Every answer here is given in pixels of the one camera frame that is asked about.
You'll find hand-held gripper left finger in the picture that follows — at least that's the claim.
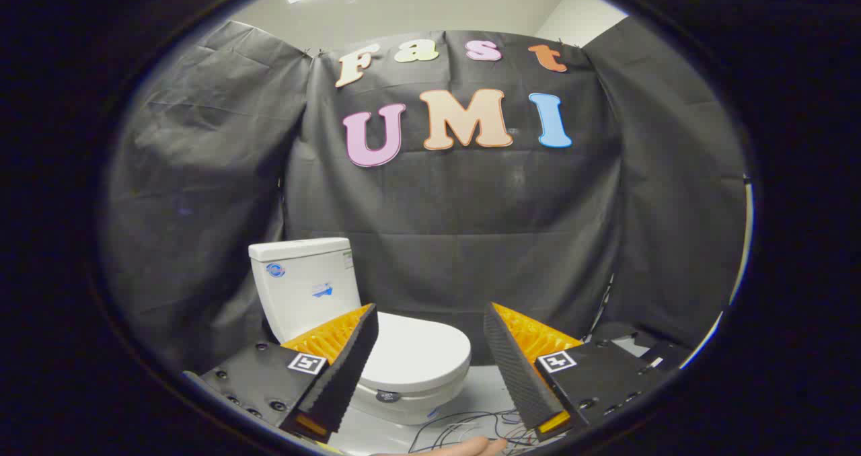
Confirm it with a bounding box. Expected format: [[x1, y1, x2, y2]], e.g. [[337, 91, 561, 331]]
[[182, 303, 379, 443]]

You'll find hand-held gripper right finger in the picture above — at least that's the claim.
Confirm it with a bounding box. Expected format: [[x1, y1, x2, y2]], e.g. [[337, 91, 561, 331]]
[[483, 301, 673, 443]]

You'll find black backdrop cloth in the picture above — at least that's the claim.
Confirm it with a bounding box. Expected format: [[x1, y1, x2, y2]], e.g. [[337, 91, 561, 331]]
[[101, 17, 747, 376]]

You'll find tangle of cables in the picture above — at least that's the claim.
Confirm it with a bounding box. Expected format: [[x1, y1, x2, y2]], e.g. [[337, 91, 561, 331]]
[[409, 408, 540, 451]]

